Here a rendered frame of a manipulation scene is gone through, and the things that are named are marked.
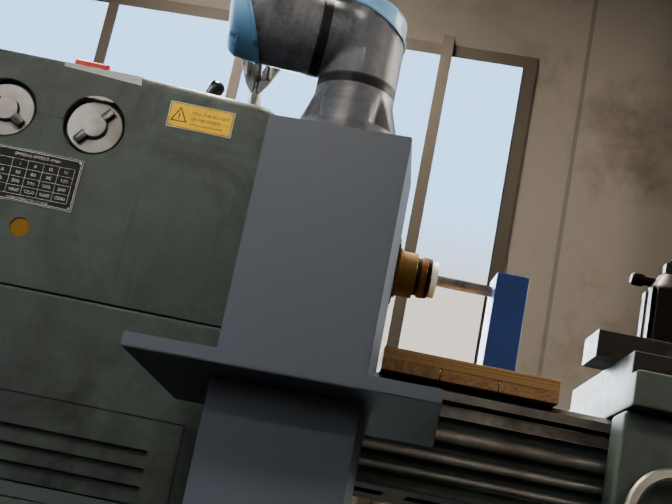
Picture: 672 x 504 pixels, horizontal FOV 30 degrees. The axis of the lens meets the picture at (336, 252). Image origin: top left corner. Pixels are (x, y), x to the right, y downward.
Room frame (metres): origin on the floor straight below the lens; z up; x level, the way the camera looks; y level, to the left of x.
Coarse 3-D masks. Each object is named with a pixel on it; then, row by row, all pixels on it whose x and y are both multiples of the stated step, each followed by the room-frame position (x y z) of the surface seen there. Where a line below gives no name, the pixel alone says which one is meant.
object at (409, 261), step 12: (408, 252) 2.21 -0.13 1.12; (396, 264) 2.20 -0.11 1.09; (408, 264) 2.19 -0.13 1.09; (420, 264) 2.20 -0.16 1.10; (432, 264) 2.20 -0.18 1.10; (396, 276) 2.19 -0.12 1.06; (408, 276) 2.19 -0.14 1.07; (420, 276) 2.20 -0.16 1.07; (396, 288) 2.21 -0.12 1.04; (408, 288) 2.21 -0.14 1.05; (420, 288) 2.21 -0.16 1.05
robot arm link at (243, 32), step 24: (240, 0) 1.62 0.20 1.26; (264, 0) 1.63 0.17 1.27; (288, 0) 1.63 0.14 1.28; (312, 0) 1.64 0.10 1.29; (240, 24) 1.63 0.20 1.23; (264, 24) 1.63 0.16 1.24; (288, 24) 1.63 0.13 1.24; (312, 24) 1.64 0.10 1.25; (240, 48) 1.66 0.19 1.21; (264, 48) 1.66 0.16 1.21; (288, 48) 1.65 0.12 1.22; (312, 48) 1.65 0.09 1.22
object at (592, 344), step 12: (600, 336) 2.10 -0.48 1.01; (612, 336) 2.10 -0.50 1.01; (624, 336) 2.10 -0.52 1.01; (636, 336) 2.10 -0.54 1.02; (588, 348) 2.17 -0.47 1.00; (600, 348) 2.10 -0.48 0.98; (612, 348) 2.10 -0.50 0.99; (624, 348) 2.10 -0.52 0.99; (636, 348) 2.10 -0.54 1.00; (648, 348) 2.10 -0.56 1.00; (660, 348) 2.10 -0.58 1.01; (588, 360) 2.15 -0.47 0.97; (600, 360) 2.13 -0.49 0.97; (612, 360) 2.11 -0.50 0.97
